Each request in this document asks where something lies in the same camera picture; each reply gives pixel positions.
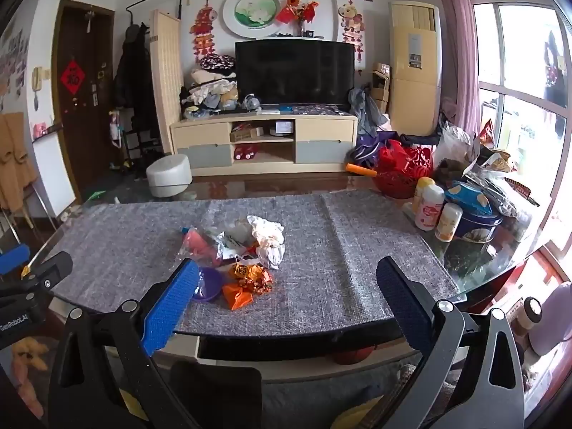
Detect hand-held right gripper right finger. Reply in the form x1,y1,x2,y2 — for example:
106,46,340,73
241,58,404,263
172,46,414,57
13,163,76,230
376,257,526,429

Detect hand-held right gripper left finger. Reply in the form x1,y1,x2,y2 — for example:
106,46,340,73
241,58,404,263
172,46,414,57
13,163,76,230
48,259,202,429

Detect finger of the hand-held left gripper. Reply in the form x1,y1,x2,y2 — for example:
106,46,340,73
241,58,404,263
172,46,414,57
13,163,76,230
0,250,74,298
0,243,31,278

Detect black bin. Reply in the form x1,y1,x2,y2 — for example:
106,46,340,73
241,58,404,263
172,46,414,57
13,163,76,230
172,359,262,429

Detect white paper ball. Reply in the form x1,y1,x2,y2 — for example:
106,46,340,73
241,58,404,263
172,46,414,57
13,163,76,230
247,215,286,270

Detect yellow plush toy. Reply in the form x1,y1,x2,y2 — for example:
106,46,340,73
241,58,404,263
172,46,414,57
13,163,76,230
10,336,51,417

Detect pink plastic wrapper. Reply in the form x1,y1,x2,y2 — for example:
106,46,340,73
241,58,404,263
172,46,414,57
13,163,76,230
181,227,224,265

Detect orange basketball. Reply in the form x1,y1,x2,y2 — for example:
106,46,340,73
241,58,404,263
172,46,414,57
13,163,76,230
332,345,375,366

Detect orange snack wrapper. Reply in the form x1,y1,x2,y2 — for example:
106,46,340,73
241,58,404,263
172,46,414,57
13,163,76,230
222,263,275,310

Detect silver foil wrapper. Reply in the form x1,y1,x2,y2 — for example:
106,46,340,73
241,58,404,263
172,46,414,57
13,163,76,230
216,220,260,261

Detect white board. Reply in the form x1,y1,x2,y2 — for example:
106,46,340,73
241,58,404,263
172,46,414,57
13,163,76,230
33,133,78,221

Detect white bottle pink label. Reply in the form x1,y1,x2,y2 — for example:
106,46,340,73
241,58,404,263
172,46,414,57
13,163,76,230
414,184,446,232

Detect beige hanging coat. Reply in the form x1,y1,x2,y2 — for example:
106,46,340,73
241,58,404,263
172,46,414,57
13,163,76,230
0,112,39,214

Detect blue round cookie tin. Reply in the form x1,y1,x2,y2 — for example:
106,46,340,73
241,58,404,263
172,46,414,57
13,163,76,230
446,211,504,270

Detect grey woven table mat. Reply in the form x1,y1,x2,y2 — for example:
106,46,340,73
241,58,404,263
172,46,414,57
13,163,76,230
48,189,461,337

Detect yellow capped white bottle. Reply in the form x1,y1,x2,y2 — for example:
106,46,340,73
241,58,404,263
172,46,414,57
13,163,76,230
411,176,436,216

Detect red plastic basket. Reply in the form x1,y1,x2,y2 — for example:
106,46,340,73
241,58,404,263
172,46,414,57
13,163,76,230
374,171,419,200

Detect brown lidded cup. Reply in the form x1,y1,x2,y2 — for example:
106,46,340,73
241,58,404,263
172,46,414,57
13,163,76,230
511,297,544,341

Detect blue snack bag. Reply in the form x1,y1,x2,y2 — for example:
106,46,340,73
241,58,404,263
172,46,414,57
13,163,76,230
444,181,493,216

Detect white round stool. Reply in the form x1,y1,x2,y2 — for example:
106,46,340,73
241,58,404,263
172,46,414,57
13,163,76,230
146,154,193,198

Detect orange foam stick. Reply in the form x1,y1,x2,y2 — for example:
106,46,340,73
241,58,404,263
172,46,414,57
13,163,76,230
346,163,379,178

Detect brown wooden door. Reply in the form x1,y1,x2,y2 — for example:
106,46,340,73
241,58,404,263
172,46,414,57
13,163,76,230
52,0,118,191

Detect red patterned bag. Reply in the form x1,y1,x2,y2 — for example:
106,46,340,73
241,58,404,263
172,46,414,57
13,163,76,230
377,140,434,180

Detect lavender plastic bottle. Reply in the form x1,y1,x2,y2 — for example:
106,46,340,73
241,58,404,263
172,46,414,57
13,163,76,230
529,282,572,357

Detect pink and white toy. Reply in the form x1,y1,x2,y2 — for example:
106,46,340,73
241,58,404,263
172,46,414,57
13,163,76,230
108,111,124,149

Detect purple cloth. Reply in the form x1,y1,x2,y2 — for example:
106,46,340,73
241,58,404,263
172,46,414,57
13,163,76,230
350,131,399,167

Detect pile of plastic bags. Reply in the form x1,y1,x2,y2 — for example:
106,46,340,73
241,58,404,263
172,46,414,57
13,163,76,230
433,120,541,217

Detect red diamond door decoration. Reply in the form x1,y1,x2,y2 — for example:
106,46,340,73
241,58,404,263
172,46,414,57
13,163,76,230
60,56,87,96

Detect beige television cabinet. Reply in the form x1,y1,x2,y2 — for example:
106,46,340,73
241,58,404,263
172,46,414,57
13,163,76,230
171,111,359,177

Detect grey hanging clothes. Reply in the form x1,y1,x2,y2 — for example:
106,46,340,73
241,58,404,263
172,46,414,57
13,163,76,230
348,84,390,140

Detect dark coats on rack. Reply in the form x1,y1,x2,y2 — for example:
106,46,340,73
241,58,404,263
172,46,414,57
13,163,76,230
111,22,155,114

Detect pile of clothes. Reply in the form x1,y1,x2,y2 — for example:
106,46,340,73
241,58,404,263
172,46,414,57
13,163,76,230
180,54,241,120

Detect beige standing air conditioner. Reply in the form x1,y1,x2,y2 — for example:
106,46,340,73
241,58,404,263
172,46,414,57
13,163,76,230
388,0,443,137

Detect cardboard box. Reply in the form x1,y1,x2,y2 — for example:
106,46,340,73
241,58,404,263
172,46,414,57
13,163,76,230
371,63,391,113

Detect white framed window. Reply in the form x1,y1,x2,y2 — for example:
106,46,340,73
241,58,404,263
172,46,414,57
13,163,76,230
464,0,572,253

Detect black flat television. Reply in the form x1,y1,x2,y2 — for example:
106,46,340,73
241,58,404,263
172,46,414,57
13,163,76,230
235,40,356,109

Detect pink curtain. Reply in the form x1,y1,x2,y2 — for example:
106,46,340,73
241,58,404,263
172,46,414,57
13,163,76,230
430,0,482,137

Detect red hanging fish decoration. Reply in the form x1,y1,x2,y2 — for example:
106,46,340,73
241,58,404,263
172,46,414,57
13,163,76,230
189,0,216,65

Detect artificial flower bouquet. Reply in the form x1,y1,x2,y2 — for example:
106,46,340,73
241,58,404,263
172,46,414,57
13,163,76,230
276,0,321,37

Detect beige wall intercom phone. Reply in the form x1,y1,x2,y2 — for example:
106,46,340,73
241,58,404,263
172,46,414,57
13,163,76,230
30,66,44,112

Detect wall photo collage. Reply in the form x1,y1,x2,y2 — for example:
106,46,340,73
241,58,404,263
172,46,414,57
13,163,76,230
0,17,28,101

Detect round framed wall picture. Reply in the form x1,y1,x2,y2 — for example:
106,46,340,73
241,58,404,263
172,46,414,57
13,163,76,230
222,0,294,39

